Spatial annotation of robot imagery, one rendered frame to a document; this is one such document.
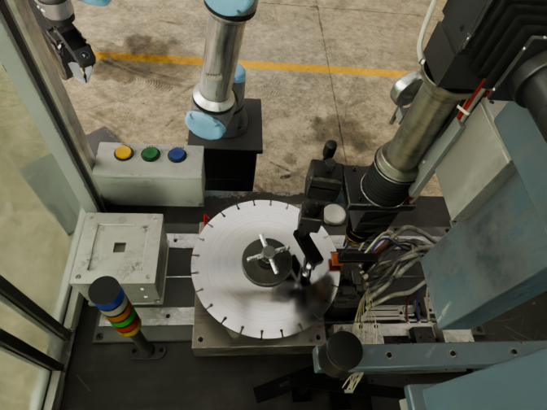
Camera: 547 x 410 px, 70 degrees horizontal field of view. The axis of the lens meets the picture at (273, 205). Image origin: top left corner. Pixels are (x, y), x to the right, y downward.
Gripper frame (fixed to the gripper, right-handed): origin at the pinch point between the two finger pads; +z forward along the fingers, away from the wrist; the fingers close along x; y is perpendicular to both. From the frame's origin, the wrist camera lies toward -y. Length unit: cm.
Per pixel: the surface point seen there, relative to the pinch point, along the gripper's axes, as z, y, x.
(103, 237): 1, -49, 22
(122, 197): 12.1, -34.2, 10.9
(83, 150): -5.6, -29.2, 14.3
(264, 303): -4, -86, 5
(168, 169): 1.3, -41.4, -1.1
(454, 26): -62, -88, -12
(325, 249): -4, -85, -14
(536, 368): -58, -111, 10
